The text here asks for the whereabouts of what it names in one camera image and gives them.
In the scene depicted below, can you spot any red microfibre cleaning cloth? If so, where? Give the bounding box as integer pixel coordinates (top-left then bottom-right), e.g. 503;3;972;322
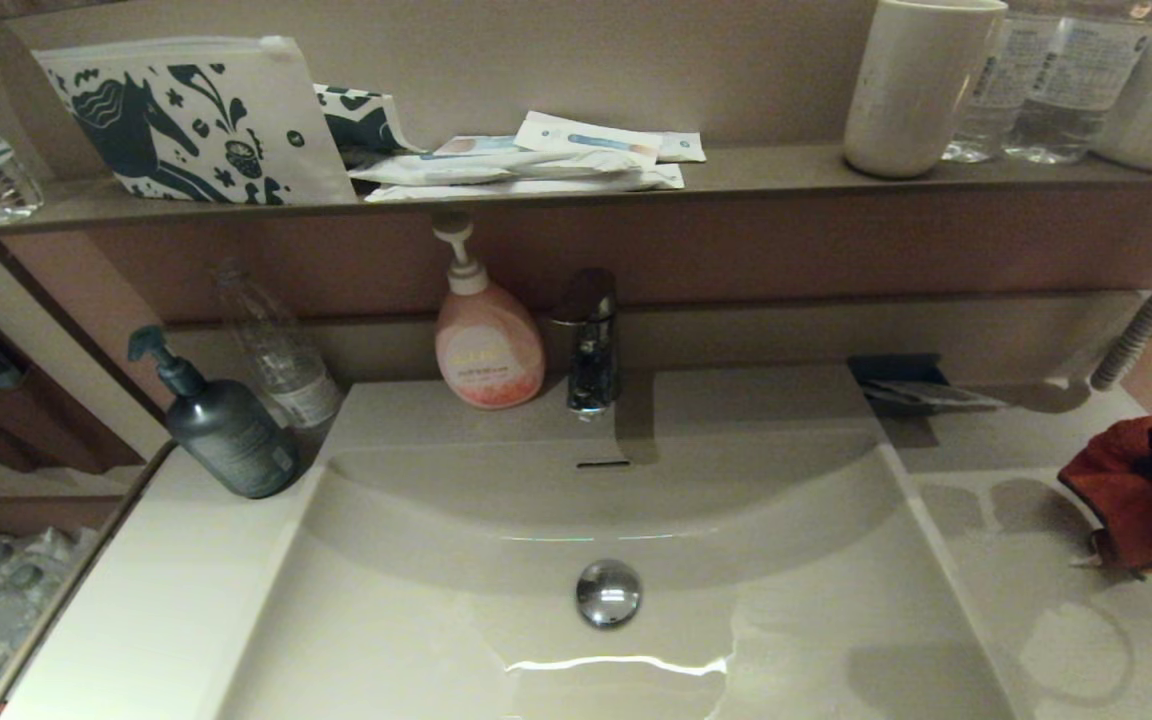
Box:
1056;415;1152;576

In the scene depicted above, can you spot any chrome lever faucet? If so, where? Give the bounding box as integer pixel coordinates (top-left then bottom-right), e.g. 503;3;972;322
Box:
548;267;623;419

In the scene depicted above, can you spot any chrome sink drain stopper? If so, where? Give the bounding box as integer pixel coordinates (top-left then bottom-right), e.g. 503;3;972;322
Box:
576;558;643;629

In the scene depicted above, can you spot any white sink basin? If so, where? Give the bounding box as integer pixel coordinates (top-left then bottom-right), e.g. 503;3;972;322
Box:
221;430;1017;720

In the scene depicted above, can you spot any silver foil sachet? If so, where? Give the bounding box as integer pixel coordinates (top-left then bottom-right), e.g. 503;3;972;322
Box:
861;380;1009;409

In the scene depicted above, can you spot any dark soap tray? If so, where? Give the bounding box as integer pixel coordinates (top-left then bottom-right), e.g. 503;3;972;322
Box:
846;353;947;417

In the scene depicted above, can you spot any clear plastic water bottle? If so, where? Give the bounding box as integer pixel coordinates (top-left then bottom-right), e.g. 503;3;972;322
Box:
1001;0;1152;165
941;0;1037;164

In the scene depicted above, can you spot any tall white cup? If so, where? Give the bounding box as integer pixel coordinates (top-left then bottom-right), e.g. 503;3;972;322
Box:
842;0;1007;179

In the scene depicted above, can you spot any white sachet blue print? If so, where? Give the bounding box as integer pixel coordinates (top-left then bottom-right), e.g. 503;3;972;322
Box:
514;111;664;168

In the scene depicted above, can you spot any flat white sachet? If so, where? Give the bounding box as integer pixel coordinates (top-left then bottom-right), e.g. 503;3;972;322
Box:
364;165;685;203

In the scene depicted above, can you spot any pink soap pump bottle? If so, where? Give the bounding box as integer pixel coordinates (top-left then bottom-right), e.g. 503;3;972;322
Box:
434;212;547;410

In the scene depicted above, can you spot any long white sachet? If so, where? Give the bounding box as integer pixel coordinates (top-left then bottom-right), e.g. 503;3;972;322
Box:
348;152;642;187

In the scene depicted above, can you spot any pale sachet orange print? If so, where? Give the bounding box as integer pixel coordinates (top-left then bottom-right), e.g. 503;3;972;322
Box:
433;135;525;158

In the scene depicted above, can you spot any small horse print pouch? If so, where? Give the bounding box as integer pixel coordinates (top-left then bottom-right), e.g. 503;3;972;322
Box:
313;84;424;156

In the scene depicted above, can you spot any clear bottle white label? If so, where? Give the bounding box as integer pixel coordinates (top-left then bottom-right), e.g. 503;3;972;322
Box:
211;257;343;431

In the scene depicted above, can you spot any dark green pump bottle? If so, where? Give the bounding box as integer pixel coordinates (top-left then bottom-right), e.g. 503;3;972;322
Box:
126;325;302;499

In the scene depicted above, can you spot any large horse print pouch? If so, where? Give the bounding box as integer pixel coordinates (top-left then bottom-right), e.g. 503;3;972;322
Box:
32;36;357;205

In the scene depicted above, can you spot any brown wall shelf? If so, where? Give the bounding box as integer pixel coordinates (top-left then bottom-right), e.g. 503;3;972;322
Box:
0;143;1152;244

